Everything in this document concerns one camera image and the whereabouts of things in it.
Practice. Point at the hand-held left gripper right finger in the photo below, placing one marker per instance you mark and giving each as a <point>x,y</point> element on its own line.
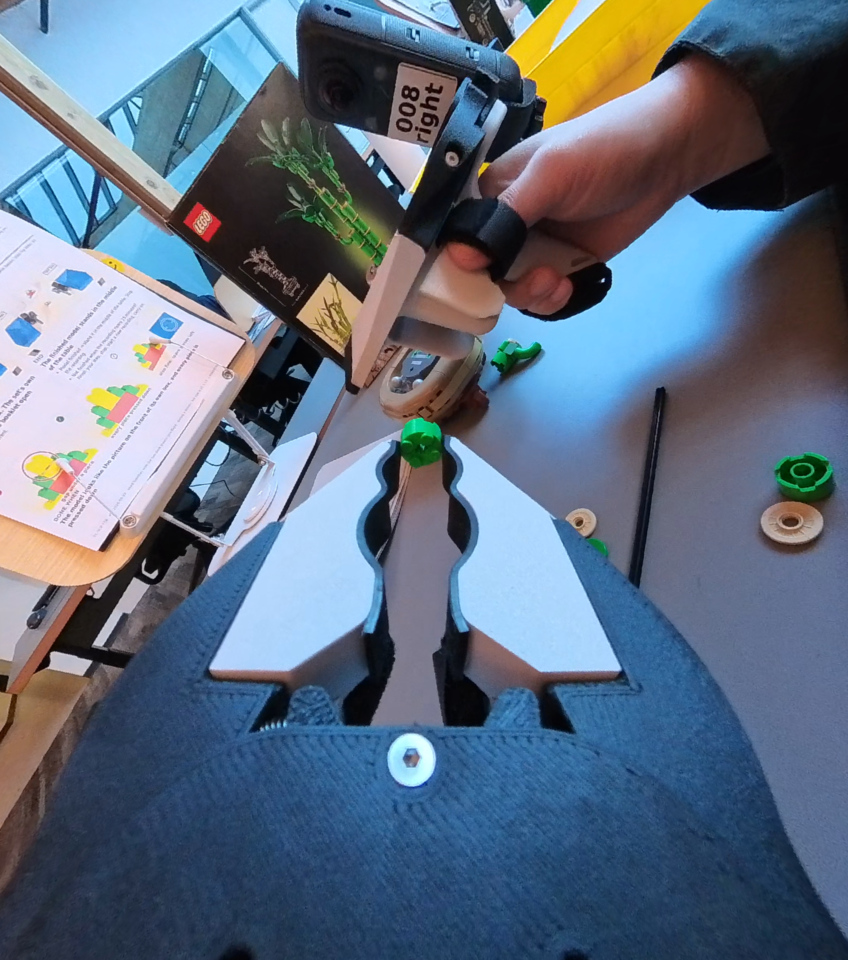
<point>529,592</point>

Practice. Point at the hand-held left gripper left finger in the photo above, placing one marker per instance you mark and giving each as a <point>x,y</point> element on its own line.
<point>304,592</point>

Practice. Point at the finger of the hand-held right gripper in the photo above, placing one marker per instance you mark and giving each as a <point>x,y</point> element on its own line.
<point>439,341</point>
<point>390,300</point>

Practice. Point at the green round plate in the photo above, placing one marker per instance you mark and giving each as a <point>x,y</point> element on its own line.
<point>598,547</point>

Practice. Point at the tan round plate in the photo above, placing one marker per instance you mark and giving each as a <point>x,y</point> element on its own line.
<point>581,523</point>
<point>791,523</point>

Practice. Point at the tall green round brick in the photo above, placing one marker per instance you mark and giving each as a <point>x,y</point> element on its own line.
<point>804,476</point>

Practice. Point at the grey desk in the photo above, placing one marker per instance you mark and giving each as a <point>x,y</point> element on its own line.
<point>731,337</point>

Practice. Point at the person's right hand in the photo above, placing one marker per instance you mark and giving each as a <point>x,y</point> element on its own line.
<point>619,150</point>

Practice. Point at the brown brick-built pot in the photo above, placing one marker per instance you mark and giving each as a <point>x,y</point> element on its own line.
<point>431,382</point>

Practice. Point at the green curved brick piece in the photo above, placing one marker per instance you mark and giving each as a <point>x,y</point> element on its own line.
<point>514,356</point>

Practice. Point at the black cardboard box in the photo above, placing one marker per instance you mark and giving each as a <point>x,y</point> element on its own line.
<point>480,19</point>

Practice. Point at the black printed product box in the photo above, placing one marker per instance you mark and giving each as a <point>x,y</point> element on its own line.
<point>281,225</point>

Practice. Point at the yellow plastic bin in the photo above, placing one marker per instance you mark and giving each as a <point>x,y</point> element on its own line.
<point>604,45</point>

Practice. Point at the printed instruction sheet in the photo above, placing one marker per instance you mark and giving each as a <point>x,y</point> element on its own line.
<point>56,375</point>

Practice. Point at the black metal railing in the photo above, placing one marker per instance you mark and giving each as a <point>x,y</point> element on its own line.
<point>71,187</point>

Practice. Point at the wooden beam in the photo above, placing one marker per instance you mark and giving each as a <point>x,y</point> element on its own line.
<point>56,105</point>

